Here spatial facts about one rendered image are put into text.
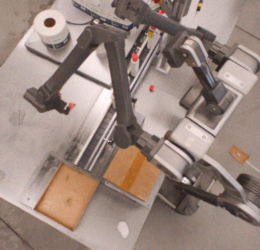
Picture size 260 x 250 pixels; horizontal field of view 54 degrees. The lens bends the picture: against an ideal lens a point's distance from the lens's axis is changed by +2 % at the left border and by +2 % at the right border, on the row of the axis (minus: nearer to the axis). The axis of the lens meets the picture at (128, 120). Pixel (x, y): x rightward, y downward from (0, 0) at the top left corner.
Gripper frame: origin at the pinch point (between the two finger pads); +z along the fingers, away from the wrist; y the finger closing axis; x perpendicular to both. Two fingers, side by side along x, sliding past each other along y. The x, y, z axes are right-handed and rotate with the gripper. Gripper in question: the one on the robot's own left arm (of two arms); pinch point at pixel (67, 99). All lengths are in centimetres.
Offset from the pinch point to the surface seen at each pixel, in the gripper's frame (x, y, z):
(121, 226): 46, -59, 4
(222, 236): 71, -134, 97
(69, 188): 49, -23, 4
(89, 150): 27.7, -18.2, 15.7
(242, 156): 15, -115, 140
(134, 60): -28.5, -10.2, 37.1
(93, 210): 51, -42, 4
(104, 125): 14.1, -15.9, 26.8
